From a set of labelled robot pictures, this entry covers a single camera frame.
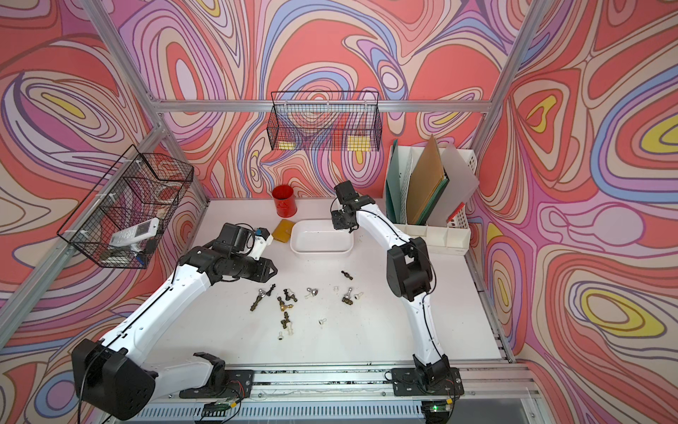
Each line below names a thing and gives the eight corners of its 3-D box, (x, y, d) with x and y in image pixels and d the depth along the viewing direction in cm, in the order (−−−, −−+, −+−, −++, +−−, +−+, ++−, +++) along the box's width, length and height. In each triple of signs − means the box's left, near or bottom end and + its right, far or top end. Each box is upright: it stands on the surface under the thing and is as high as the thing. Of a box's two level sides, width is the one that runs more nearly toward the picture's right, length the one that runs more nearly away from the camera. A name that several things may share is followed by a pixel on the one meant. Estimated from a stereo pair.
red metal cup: (275, 218, 116) (270, 200, 108) (278, 202, 122) (274, 184, 114) (295, 218, 116) (292, 200, 108) (298, 202, 122) (295, 184, 114)
